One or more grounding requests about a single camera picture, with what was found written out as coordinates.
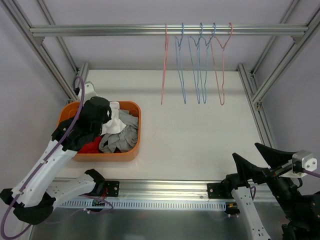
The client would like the white cloth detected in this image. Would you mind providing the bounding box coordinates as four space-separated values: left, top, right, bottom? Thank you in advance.
101 101 127 136

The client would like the red tank top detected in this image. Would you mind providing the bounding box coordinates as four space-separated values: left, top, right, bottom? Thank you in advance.
78 136 102 154

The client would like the grey tank top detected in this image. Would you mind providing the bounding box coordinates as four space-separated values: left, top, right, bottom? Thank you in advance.
98 109 139 154

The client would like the blue wire hanger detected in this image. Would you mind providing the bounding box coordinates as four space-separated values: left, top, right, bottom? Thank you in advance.
174 23 187 104

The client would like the pink wire hanger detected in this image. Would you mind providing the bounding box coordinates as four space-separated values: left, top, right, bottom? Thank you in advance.
160 23 169 105

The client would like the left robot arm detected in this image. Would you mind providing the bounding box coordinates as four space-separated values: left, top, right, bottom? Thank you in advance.
0 96 112 225

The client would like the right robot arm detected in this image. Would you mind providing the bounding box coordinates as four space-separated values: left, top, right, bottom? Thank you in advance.
221 143 320 240

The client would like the orange plastic basket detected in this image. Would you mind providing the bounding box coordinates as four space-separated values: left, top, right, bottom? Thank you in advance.
57 101 142 163

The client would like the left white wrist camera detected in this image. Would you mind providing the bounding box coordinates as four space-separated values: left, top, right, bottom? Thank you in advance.
74 81 98 103

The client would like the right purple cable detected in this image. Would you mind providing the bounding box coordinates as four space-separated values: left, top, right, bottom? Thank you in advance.
302 168 320 180

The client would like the purple cable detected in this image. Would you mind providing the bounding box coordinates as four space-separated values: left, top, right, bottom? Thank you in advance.
0 75 86 238
302 168 320 180

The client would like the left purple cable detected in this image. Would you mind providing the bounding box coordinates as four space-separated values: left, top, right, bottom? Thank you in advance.
0 75 86 238

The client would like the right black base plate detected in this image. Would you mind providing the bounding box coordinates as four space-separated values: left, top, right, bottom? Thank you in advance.
206 182 226 199

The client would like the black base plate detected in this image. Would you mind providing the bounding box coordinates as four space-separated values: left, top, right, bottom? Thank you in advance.
206 182 226 199
101 180 120 198

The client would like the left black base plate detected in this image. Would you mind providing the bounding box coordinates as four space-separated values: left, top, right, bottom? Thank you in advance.
101 180 120 198

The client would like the aluminium front rail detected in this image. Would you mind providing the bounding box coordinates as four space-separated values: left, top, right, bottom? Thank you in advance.
47 178 276 201

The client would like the white slotted cable duct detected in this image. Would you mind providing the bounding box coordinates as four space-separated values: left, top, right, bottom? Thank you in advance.
60 198 227 212

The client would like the aluminium hanging rail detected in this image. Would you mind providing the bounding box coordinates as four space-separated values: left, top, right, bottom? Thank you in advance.
29 23 309 37

